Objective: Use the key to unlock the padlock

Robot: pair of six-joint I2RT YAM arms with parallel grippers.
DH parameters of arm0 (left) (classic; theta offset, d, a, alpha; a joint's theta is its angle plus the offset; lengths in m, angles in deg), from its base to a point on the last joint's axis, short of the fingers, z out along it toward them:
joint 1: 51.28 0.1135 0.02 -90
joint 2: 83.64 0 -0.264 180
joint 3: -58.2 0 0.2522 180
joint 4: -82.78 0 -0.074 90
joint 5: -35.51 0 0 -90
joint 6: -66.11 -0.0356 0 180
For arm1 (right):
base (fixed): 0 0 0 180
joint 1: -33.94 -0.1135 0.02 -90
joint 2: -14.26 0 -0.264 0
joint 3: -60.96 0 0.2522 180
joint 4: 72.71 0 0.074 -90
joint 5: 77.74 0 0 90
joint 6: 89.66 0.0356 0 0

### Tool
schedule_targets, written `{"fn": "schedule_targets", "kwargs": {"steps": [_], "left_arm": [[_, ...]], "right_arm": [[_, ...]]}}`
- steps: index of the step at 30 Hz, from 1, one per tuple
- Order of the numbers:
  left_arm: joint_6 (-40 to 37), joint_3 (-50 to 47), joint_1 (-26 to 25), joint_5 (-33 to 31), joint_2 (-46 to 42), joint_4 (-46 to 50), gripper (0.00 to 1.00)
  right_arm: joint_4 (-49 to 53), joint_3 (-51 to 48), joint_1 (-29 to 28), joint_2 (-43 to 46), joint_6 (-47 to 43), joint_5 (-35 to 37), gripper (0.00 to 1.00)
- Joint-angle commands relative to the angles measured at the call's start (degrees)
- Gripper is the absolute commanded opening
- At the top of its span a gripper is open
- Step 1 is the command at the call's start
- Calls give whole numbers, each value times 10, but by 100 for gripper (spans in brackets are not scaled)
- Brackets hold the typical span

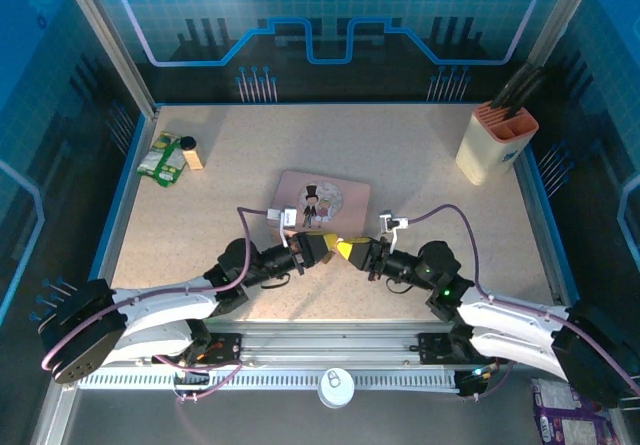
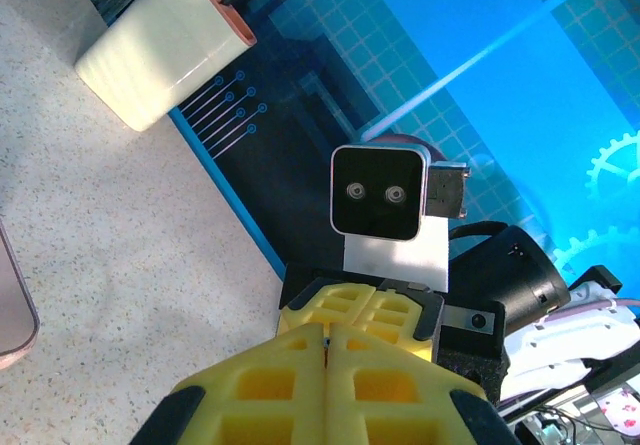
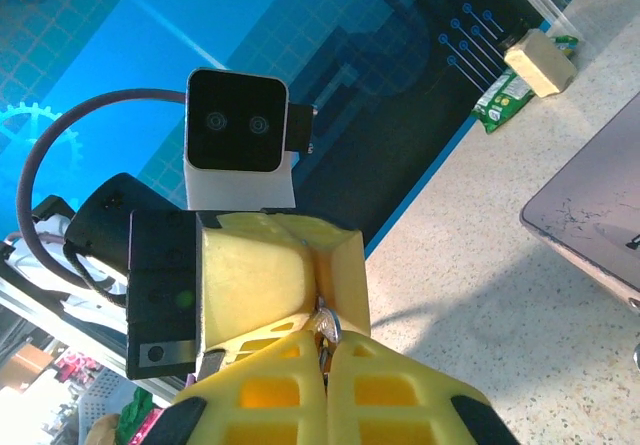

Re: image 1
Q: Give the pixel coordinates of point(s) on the pink tin box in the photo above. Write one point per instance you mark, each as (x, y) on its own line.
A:
(350, 200)

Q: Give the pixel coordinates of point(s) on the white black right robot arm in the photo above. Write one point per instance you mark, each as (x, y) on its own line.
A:
(515, 325)

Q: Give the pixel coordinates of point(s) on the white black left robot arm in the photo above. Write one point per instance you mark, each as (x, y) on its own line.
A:
(160, 315)

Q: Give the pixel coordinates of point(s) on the small wooden block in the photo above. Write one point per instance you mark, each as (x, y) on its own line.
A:
(194, 160)

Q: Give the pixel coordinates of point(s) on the cream knife holder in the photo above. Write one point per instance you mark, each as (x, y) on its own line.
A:
(482, 155)

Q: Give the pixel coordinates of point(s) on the green snack packet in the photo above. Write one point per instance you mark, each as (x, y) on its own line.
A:
(167, 165)

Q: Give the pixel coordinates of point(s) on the black round cap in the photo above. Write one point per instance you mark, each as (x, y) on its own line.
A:
(188, 142)

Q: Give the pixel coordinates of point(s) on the white round lid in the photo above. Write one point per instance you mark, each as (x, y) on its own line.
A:
(336, 390)

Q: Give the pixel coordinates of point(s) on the purple snack packet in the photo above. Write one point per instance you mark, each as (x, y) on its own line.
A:
(555, 405)

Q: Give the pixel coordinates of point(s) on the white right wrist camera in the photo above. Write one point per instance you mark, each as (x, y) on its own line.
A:
(387, 222)

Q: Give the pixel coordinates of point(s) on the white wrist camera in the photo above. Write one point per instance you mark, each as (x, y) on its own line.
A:
(289, 217)
(387, 222)

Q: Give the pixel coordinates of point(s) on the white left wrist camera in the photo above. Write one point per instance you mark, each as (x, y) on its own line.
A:
(289, 217)

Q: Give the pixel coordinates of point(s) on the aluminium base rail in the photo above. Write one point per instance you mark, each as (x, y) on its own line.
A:
(330, 345)

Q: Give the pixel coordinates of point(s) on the aluminium frame post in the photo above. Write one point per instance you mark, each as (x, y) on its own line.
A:
(105, 40)
(565, 10)

